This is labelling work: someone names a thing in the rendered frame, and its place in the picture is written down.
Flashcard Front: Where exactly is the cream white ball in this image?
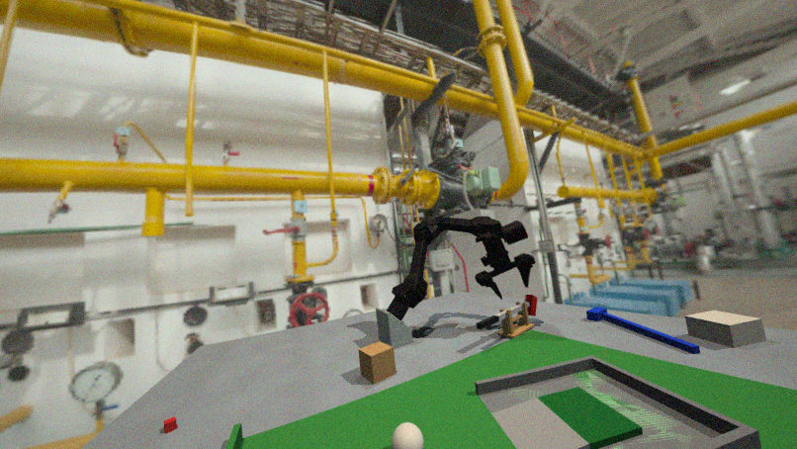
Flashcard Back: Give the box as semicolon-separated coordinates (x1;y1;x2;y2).
391;423;423;449

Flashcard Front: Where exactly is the small red block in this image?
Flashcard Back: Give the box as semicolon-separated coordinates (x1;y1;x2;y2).
164;416;177;433

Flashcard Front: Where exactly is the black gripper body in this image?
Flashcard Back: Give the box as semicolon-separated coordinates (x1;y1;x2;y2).
475;247;535;286

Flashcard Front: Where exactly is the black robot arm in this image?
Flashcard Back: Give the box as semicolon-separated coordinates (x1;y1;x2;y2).
387;216;528;321

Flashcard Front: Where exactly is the green flat mat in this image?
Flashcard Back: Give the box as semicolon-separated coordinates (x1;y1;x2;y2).
239;330;797;449

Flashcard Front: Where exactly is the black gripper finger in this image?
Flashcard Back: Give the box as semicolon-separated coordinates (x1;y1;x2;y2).
487;281;502;299
516;265;532;287

